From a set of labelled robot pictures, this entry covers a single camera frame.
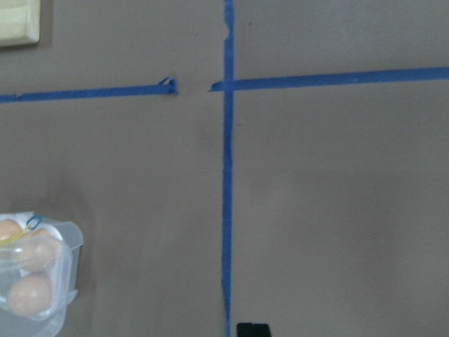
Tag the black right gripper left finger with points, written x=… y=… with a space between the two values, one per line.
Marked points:
x=244 y=329

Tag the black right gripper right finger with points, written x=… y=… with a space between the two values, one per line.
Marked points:
x=261 y=330

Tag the brown egg in box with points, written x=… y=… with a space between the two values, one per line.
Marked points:
x=31 y=295
x=40 y=250
x=8 y=229

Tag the clear plastic egg box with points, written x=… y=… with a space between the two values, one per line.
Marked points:
x=62 y=275

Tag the blue tape line crosswise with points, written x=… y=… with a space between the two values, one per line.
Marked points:
x=168 y=86

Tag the blue tape line lengthwise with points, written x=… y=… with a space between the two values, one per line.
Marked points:
x=227 y=165

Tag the wooden cutting board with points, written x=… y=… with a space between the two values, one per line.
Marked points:
x=20 y=22

